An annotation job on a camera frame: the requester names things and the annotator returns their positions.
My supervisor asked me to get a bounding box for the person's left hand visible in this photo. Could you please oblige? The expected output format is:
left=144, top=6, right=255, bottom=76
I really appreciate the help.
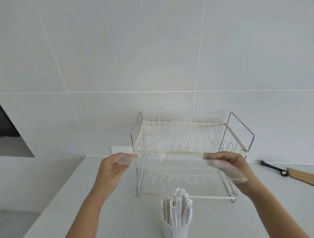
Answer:
left=96, top=153, right=138, bottom=195

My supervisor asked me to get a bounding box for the person's right hand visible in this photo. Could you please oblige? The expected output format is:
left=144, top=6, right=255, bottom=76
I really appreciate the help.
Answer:
left=203, top=151, right=257, bottom=197

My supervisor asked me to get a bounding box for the clear plastic bag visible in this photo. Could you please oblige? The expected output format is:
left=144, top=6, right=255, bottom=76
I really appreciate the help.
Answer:
left=115, top=119, right=248, bottom=184

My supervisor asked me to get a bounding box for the person's left forearm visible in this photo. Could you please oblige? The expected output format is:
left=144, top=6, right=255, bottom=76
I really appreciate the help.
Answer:
left=65, top=175, right=119, bottom=238

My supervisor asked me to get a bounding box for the person's right forearm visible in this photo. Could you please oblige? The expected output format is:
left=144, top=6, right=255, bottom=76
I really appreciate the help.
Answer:
left=237, top=182, right=306, bottom=238

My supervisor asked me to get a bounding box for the translucent white plastic cup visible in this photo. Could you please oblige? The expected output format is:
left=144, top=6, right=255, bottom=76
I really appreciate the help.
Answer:
left=161, top=211, right=193, bottom=238

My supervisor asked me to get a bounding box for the brown cardboard knife sheath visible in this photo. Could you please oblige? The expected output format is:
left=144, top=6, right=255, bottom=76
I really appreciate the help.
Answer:
left=286, top=167, right=314, bottom=186

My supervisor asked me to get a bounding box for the white wall socket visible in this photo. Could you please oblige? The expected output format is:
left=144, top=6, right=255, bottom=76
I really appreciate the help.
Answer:
left=111, top=146, right=134, bottom=155

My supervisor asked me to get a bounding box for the two-tier white wire dish rack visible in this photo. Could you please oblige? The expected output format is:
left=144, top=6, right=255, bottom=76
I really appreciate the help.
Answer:
left=130, top=111, right=255, bottom=204

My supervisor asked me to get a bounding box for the black-handled knife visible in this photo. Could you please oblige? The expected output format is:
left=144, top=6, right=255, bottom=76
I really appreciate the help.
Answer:
left=260, top=160, right=290, bottom=177

